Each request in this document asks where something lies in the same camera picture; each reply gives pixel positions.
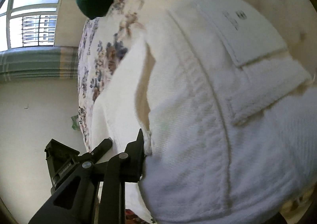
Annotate floral bed blanket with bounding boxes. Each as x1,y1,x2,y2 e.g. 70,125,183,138
77,0,317,153

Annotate white pants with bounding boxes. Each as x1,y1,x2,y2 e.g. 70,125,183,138
92,0,316,223

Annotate window with bars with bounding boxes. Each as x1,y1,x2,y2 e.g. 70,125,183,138
1,0,61,51

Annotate left green curtain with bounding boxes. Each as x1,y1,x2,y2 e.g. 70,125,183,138
1,46,78,84

